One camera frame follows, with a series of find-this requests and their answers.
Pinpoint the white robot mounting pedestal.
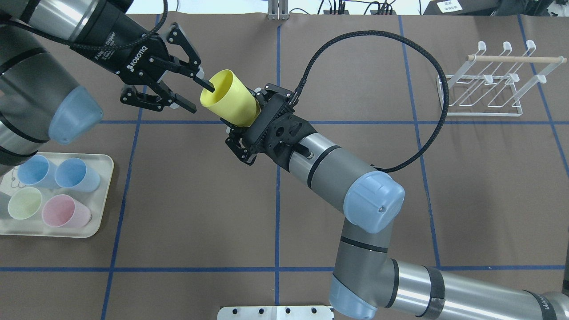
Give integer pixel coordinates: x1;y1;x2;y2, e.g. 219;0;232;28
217;304;335;320

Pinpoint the black braided right cable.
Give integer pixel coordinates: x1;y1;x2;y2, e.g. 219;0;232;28
288;30;450;173

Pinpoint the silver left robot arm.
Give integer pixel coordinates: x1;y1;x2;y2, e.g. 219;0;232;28
0;0;215;175

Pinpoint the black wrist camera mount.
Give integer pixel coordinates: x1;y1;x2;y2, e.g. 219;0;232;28
265;112;317;172

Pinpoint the blue plastic cup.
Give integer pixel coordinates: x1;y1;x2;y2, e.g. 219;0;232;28
55;158;101;193
17;154;60;190

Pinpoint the pink plastic cup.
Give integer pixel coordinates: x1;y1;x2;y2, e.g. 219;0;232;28
41;194;92;228

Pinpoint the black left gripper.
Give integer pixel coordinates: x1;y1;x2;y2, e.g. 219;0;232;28
72;0;215;113

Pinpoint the pale green plastic cup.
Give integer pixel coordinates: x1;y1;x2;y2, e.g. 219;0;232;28
8;187;44;220

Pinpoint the white wire cup rack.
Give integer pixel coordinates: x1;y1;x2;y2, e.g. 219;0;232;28
437;40;568;117

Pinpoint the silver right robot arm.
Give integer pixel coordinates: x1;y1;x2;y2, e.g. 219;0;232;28
177;74;568;320

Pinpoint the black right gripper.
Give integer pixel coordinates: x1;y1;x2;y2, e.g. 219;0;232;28
225;83;293;166

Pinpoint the yellow plastic cup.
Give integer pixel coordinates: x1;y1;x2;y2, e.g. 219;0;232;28
200;69;260;127

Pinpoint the cream plastic tray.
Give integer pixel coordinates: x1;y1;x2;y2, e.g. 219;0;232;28
1;152;114;238

